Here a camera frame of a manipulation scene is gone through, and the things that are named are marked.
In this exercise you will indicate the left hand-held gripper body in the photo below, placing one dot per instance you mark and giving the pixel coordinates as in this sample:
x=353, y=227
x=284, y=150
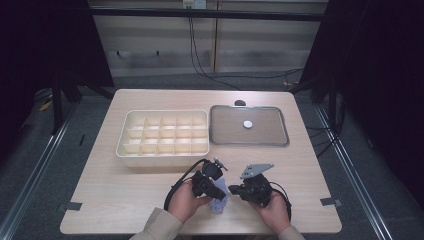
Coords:
x=205, y=183

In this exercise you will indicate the yellow object on floor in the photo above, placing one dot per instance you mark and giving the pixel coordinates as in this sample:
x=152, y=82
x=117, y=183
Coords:
x=45, y=106

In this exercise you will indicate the short black floor tape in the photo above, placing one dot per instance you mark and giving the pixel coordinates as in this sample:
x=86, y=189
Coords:
x=81, y=140

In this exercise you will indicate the metal floor rail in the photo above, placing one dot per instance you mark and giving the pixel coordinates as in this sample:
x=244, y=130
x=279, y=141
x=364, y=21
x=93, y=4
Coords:
x=33, y=180
x=353, y=180

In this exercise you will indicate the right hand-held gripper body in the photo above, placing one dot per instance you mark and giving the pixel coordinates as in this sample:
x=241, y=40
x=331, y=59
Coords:
x=256, y=191

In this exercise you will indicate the person's right hand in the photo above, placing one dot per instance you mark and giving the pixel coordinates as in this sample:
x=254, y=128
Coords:
x=275, y=216

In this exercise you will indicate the black horizontal bar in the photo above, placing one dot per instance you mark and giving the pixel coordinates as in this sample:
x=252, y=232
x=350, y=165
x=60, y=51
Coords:
x=233, y=15

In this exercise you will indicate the dark round table grommet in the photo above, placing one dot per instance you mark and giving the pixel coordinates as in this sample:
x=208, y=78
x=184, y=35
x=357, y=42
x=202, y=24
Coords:
x=240, y=102

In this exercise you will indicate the white wall outlet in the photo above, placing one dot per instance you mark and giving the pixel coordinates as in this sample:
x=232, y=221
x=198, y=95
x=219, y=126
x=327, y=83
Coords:
x=194, y=4

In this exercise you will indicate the person's left hand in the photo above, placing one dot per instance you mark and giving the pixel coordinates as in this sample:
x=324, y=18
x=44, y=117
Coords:
x=185, y=203

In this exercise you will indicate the small white round disc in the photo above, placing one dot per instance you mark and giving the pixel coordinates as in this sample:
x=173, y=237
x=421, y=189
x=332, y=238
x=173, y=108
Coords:
x=247, y=124

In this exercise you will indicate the grey tape strip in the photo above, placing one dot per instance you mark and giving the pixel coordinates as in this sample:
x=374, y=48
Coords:
x=70, y=206
x=331, y=202

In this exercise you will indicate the black curtain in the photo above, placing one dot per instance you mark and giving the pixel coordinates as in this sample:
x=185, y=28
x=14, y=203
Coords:
x=383, y=66
x=40, y=40

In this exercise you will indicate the black metal stand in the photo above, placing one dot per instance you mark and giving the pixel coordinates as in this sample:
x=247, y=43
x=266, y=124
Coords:
x=332, y=106
x=57, y=110

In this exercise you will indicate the lilac sock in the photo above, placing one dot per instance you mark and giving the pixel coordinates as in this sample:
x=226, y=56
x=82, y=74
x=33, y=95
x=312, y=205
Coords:
x=218, y=206

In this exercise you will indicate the cream divided storage box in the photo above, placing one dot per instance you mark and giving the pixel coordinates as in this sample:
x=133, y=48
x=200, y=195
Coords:
x=163, y=161

